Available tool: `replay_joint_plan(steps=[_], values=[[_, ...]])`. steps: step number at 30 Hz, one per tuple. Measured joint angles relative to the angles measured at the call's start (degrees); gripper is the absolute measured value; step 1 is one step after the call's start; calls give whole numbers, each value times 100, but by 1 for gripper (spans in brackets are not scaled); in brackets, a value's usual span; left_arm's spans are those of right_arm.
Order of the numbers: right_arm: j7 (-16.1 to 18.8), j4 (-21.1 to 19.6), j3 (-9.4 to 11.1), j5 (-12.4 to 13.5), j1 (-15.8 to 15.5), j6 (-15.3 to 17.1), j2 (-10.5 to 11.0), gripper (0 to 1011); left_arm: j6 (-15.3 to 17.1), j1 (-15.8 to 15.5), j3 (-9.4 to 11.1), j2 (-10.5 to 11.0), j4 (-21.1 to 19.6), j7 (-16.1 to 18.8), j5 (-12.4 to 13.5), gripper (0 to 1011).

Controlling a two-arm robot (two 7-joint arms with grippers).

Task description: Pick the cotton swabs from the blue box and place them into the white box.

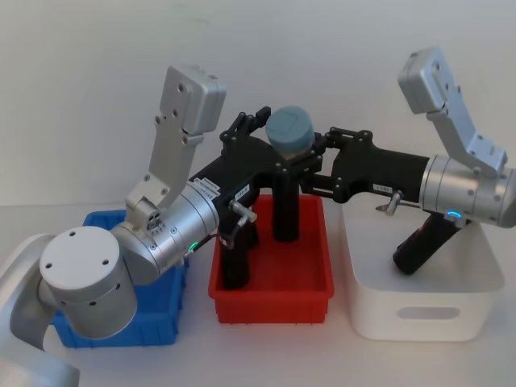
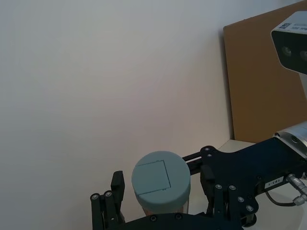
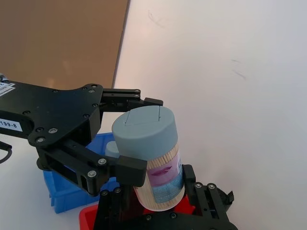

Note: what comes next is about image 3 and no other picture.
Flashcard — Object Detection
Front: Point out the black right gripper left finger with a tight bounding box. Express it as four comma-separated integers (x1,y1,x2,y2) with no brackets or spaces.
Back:
93,184,145,230

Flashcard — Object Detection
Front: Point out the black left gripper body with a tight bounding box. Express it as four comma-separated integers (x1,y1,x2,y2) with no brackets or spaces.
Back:
0,80,104,147

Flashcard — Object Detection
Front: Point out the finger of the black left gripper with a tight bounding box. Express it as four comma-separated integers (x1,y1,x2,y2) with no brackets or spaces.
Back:
99,88,164,113
35,138,148,197

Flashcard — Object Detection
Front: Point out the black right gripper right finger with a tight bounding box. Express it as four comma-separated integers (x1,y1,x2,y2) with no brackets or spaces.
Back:
183,164,235,219

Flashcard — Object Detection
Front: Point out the red plastic bin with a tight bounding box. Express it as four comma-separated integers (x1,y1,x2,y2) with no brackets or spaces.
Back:
79,193,196,230

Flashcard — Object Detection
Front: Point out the blue plastic bin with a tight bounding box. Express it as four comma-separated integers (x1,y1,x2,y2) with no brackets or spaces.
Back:
42,132,116,214

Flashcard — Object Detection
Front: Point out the brown board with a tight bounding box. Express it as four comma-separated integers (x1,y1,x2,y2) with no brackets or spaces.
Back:
0,0,132,91

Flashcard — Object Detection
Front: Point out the thin dark cable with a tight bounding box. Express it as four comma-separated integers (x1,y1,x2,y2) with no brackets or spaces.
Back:
0,140,13,164

